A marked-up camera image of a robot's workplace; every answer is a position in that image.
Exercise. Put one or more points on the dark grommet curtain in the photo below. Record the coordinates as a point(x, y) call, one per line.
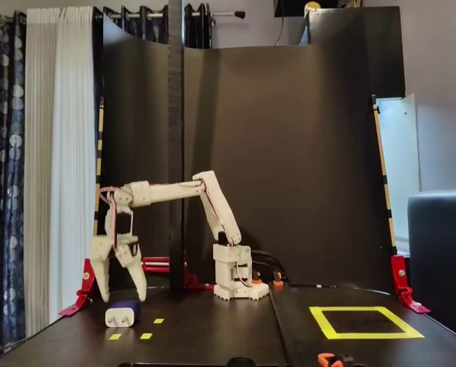
point(151, 26)

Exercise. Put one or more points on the red corner clamp bracket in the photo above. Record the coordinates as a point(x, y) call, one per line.
point(86, 283)
point(401, 281)

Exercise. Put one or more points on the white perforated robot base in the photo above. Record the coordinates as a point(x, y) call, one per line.
point(258, 292)

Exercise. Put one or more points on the yellow round object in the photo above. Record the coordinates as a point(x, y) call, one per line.
point(312, 6)

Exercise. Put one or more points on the small orange black clamp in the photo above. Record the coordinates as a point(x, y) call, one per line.
point(276, 283)
point(256, 282)

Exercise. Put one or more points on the white gripper with motor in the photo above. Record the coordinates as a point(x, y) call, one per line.
point(102, 250)

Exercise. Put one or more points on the yellow tape square outline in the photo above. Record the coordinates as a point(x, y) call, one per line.
point(365, 335)

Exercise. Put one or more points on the blue white charger plug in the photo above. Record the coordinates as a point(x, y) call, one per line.
point(120, 317)

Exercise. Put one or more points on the silver curtain rod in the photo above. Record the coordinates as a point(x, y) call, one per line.
point(224, 15)

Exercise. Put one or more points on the dark blue armchair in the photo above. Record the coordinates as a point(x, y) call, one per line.
point(441, 248)

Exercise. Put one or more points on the dark blue patterned curtain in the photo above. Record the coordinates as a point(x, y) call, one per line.
point(8, 153)

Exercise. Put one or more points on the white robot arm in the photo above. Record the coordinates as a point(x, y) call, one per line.
point(174, 193)

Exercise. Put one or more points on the black backdrop sheet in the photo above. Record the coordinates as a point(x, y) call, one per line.
point(288, 153)

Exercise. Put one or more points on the yellow black striped stick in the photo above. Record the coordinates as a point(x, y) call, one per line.
point(99, 153)
point(382, 172)

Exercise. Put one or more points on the red screw clamp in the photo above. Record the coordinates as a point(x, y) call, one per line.
point(157, 264)

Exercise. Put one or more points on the white cabinet door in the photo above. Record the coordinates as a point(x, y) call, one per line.
point(399, 153)

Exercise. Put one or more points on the white pleated curtain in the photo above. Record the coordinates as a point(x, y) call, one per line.
point(59, 153)

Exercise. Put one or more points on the large black orange bar clamp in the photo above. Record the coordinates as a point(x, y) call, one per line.
point(332, 359)

